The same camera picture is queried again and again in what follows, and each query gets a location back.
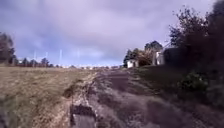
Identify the row of trees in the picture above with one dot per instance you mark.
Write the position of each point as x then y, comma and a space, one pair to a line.
36, 62

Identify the grass field beside track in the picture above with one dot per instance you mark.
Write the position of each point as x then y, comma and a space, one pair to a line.
33, 90

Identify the small white building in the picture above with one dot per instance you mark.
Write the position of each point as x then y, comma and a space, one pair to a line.
132, 63

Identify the dense dark trees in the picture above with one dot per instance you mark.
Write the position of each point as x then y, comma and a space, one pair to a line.
200, 40

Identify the grassy verge with weeds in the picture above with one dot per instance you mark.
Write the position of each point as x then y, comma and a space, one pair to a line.
160, 75

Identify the pale gravel track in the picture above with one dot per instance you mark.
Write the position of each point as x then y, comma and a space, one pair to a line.
123, 100

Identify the tall dark tree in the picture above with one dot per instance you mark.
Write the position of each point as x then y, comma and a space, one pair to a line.
6, 49

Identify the dark bush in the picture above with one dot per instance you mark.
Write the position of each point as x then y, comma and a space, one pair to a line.
192, 83

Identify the row of pale poles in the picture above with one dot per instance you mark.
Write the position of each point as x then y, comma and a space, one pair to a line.
60, 57

